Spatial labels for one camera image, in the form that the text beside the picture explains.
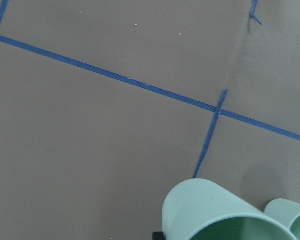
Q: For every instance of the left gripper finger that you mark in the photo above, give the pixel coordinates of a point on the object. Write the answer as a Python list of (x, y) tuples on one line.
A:
[(159, 235)]

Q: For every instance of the mint green cup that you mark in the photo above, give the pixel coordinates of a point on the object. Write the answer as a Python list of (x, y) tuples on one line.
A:
[(199, 209), (285, 212)]

